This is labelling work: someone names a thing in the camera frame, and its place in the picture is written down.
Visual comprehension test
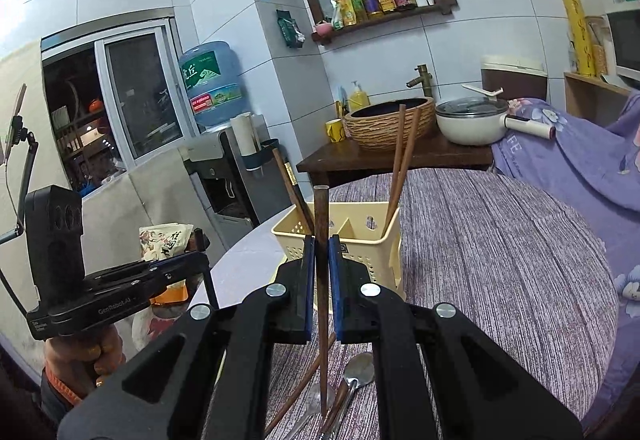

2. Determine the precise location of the orange bag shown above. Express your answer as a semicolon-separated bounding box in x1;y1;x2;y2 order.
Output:
150;285;188;306

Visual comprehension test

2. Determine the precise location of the brass faucet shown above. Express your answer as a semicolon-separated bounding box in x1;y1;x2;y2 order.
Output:
406;64;433;98

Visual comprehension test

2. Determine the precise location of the glass jar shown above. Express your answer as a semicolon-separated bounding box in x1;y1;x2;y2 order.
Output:
585;16;608;76

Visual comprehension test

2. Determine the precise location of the yellow green seasoning bag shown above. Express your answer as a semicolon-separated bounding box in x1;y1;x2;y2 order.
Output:
336;0;358;27

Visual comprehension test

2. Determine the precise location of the blue water jug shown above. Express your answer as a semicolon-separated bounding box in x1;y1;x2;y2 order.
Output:
178;41;252;130

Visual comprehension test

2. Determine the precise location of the purple floral blanket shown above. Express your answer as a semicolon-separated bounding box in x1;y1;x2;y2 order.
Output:
490;90;640;431

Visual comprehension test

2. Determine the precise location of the white paper cup tube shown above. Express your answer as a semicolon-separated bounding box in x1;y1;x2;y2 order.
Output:
230;112;261;168

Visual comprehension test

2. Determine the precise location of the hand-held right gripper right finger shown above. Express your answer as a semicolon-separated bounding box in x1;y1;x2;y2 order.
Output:
327;234;583;440

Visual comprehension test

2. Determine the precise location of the wooden handled metal spoon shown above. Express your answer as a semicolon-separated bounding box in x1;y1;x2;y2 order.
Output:
327;382;351;440

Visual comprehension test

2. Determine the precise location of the brown rice cooker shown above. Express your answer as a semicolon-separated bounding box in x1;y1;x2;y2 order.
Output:
480;55;547;103

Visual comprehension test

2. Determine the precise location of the white microwave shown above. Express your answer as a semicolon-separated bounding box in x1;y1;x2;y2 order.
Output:
605;0;640;83

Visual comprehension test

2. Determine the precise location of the cream plastic utensil holder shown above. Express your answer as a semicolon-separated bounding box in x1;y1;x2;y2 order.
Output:
271;201;403;313

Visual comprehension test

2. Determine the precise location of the yellow soap bottle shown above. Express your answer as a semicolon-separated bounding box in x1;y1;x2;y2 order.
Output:
347;80;371;112

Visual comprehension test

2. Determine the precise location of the wicker basin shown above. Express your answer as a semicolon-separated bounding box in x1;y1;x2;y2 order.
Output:
342;96;437;151

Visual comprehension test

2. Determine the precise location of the blue cup holder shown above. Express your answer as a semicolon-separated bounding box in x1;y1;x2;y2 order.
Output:
247;138;281;171

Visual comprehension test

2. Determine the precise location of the shiny metal spoon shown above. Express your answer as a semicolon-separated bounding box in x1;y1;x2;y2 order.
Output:
317;352;375;440

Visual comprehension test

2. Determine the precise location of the yellow wrapped roll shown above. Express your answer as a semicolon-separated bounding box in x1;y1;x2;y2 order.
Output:
561;0;597;77

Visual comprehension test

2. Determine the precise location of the phone on mount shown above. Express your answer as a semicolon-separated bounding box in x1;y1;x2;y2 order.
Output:
0;82;28;166

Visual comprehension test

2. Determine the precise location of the person's left hand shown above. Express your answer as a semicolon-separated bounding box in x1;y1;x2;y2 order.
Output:
42;332;126;391

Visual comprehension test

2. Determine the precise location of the wooden cabinet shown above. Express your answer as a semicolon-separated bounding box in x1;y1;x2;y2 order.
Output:
564;71;633;128

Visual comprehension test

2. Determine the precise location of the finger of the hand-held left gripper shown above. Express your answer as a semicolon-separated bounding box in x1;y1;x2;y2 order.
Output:
84;250;211;296

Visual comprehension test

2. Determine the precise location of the white pot with lid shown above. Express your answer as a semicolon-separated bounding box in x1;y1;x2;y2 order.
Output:
435;97;556;146

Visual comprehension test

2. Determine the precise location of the green hanging packet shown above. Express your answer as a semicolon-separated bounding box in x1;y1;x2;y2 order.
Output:
276;9;306;49

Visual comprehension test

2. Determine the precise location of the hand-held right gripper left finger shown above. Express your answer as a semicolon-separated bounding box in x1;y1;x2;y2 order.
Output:
57;234;317;440

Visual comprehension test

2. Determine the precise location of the beige folding board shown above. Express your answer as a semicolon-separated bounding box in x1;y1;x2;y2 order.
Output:
112;145;221;266

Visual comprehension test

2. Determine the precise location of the person's left forearm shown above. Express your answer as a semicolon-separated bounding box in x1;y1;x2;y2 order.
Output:
40;367;108;431

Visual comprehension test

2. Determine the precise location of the purple striped tablecloth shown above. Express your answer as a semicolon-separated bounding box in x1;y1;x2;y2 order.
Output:
265;168;618;440

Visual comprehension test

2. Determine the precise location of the dark chopstick with gold band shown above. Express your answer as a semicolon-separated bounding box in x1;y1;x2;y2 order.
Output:
271;148;313;233

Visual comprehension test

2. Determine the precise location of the white rice paddle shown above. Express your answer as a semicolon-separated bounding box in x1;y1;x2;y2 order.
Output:
461;83;503;99

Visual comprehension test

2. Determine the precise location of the grey water dispenser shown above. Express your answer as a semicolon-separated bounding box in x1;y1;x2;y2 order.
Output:
182;125;281;251

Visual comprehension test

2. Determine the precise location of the aluminium sliding window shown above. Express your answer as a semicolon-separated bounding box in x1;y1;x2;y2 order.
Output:
41;9;201;201

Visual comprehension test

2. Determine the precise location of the printed snack bag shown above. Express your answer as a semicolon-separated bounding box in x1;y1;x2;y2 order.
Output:
139;222;193;261

